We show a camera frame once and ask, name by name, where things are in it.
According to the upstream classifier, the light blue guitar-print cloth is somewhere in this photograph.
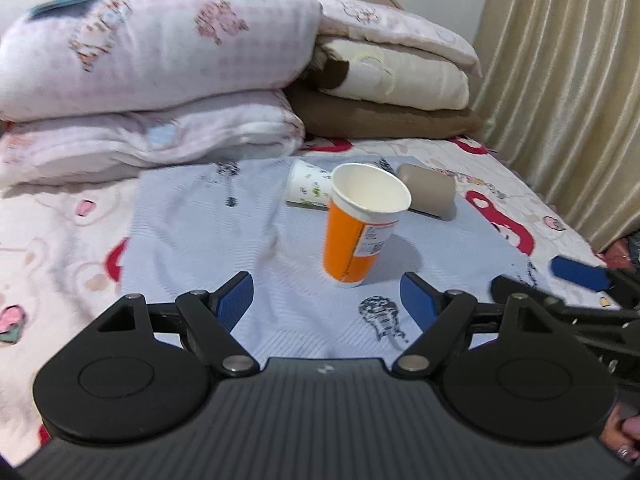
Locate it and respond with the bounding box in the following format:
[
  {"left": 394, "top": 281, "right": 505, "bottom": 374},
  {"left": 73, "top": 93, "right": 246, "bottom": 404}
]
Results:
[{"left": 121, "top": 156, "right": 532, "bottom": 367}]

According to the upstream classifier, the beige pleated curtain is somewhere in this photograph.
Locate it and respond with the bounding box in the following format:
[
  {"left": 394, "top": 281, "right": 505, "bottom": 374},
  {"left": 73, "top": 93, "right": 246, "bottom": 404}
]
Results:
[{"left": 471, "top": 0, "right": 640, "bottom": 255}]

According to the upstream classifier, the person's right hand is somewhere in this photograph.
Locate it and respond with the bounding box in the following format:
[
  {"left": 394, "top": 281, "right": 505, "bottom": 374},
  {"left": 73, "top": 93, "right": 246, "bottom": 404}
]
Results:
[{"left": 598, "top": 401, "right": 640, "bottom": 464}]

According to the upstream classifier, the brown cushion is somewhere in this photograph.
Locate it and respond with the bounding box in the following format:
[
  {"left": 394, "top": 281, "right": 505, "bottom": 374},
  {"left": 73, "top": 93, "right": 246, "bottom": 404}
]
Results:
[{"left": 286, "top": 84, "right": 487, "bottom": 141}]

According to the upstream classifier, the lower pink pillow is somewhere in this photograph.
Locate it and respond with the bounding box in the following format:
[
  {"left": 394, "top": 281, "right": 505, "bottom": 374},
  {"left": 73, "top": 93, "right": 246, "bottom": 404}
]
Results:
[{"left": 0, "top": 91, "right": 306, "bottom": 187}]

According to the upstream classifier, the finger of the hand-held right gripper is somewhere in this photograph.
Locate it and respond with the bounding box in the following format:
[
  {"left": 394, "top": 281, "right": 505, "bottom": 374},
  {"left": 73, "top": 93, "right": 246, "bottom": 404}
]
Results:
[
  {"left": 489, "top": 275, "right": 640, "bottom": 357},
  {"left": 549, "top": 255, "right": 640, "bottom": 310}
]

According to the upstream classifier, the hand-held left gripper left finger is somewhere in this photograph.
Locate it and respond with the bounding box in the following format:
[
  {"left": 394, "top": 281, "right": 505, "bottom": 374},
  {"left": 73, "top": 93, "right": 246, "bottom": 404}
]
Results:
[{"left": 95, "top": 271, "right": 261, "bottom": 379}]

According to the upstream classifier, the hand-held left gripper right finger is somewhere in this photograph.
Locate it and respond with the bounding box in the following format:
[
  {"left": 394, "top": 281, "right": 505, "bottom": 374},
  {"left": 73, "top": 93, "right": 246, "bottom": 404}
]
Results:
[{"left": 392, "top": 271, "right": 557, "bottom": 381}]

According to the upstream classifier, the large pink checked pillow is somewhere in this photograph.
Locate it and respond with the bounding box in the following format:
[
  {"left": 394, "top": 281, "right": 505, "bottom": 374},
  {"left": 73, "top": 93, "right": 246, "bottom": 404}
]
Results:
[{"left": 0, "top": 0, "right": 324, "bottom": 124}]

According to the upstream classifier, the taupe rounded case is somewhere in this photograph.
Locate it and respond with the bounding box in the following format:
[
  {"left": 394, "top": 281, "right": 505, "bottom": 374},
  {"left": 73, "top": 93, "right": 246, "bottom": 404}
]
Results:
[{"left": 396, "top": 162, "right": 457, "bottom": 219}]

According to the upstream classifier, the white printed paper cup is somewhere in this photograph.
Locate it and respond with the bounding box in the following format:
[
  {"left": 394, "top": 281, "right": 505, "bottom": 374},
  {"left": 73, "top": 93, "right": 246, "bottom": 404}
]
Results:
[{"left": 285, "top": 159, "right": 336, "bottom": 209}]

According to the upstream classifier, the folded pink quilt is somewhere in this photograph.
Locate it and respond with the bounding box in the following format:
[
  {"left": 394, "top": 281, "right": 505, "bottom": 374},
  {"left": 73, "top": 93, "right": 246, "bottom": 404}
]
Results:
[{"left": 299, "top": 0, "right": 484, "bottom": 80}]

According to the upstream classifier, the blue flat object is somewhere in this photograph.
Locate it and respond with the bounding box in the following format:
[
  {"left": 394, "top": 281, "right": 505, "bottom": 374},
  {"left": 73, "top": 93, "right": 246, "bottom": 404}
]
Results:
[{"left": 26, "top": 0, "right": 110, "bottom": 22}]

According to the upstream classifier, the dark red cloth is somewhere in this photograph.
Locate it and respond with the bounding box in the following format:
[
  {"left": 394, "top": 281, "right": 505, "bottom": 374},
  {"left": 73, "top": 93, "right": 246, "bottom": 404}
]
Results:
[{"left": 599, "top": 232, "right": 640, "bottom": 273}]

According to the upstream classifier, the orange paper cup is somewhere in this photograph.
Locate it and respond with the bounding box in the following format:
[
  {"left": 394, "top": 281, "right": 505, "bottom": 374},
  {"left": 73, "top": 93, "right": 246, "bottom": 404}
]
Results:
[{"left": 321, "top": 162, "right": 413, "bottom": 288}]

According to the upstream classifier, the cream folded blanket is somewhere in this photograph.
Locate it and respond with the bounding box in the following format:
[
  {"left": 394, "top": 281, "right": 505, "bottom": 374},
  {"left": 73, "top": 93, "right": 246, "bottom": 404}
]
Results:
[{"left": 309, "top": 36, "right": 472, "bottom": 111}]

